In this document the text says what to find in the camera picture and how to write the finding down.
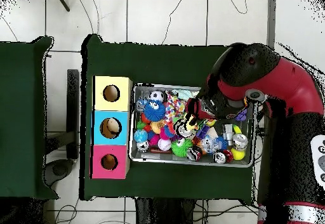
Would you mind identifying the black and white soccer ball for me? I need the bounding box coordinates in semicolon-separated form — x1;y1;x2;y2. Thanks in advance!
149;89;165;103

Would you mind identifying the yellow ball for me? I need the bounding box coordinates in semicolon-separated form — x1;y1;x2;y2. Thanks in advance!
230;147;246;161

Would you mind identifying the silver metal can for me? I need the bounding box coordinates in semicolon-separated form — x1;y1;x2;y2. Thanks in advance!
232;133;249;150

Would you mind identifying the yellow plush duck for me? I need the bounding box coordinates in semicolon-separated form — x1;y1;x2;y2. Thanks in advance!
185;115;200;131

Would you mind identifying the colourful polka dot cloth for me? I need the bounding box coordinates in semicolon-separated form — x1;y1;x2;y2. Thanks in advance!
164;91;188;123

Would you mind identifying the mint green cloth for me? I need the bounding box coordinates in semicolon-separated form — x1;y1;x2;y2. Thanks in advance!
175;88;202;100

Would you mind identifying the blue globe ball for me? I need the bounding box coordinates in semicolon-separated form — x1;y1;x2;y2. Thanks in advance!
133;129;149;143

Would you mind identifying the silver wire mesh bin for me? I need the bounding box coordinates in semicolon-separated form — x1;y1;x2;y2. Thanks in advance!
128;82;257;168

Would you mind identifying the wooden box with three holes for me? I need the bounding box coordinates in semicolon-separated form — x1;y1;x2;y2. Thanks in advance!
90;75;133;180

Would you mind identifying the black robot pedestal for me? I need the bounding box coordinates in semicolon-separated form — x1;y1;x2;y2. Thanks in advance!
135;197;196;224

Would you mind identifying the blue spiky ball with eyes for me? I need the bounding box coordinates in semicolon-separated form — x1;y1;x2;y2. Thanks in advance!
143;99;166;122

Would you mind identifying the purple building block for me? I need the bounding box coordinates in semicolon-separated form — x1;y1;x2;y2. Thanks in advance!
235;109;248;122

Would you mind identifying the black upright panel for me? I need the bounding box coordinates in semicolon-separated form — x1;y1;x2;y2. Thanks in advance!
44;69;81;187

